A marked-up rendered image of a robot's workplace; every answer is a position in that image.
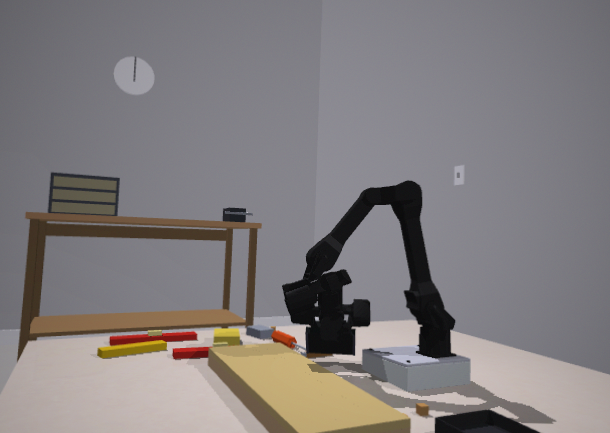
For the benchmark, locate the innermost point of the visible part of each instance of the tan rectangular panel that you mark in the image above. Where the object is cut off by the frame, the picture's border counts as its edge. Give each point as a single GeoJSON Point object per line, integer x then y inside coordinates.
{"type": "Point", "coordinates": [289, 393]}

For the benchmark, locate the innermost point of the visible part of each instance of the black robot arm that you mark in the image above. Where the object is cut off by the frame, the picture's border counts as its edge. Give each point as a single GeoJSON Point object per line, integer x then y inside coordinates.
{"type": "Point", "coordinates": [423, 298]}

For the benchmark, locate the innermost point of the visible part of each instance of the red flat bar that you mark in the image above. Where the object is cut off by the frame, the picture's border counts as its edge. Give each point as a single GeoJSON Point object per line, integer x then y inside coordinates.
{"type": "Point", "coordinates": [152, 335]}
{"type": "Point", "coordinates": [195, 352]}

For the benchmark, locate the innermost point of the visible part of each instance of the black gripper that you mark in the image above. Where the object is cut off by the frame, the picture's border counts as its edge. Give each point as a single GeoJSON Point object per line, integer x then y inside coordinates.
{"type": "Point", "coordinates": [358, 313]}

